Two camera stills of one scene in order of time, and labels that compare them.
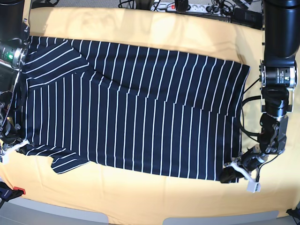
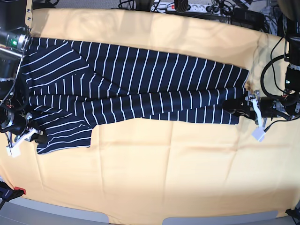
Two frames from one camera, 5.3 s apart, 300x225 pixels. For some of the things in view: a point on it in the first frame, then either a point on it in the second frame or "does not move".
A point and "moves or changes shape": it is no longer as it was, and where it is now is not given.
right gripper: x=273 y=136 -> x=268 y=107
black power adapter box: x=247 y=17 does not move
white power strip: x=170 y=7 does not move
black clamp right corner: x=295 y=213 does not move
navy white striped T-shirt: x=82 y=103 moves or changes shape
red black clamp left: x=7 y=194 does not move
